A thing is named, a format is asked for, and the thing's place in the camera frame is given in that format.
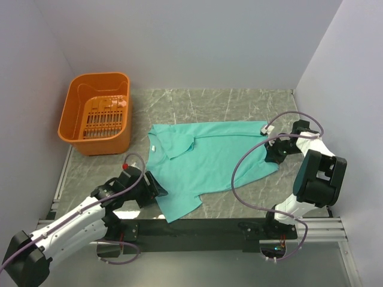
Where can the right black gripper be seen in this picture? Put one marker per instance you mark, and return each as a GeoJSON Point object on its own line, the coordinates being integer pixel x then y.
{"type": "Point", "coordinates": [271, 154]}

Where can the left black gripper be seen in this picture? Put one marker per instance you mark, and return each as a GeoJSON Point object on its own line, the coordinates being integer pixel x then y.
{"type": "Point", "coordinates": [152, 190]}

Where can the teal t shirt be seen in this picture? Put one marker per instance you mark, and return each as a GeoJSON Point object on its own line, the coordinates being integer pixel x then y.
{"type": "Point", "coordinates": [189, 160]}

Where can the orange plastic basket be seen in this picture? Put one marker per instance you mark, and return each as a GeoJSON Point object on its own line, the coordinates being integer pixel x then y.
{"type": "Point", "coordinates": [97, 114]}

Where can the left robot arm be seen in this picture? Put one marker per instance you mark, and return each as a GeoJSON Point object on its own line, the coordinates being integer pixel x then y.
{"type": "Point", "coordinates": [30, 256]}

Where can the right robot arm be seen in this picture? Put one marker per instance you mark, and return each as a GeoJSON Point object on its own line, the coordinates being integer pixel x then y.
{"type": "Point", "coordinates": [318, 181]}

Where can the black base beam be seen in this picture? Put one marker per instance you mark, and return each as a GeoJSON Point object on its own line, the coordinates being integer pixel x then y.
{"type": "Point", "coordinates": [217, 234]}

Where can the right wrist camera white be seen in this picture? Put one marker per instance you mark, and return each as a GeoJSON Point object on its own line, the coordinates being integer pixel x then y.
{"type": "Point", "coordinates": [267, 130]}

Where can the aluminium rail frame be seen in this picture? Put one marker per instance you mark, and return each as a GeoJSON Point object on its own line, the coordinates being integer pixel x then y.
{"type": "Point", "coordinates": [323, 260]}

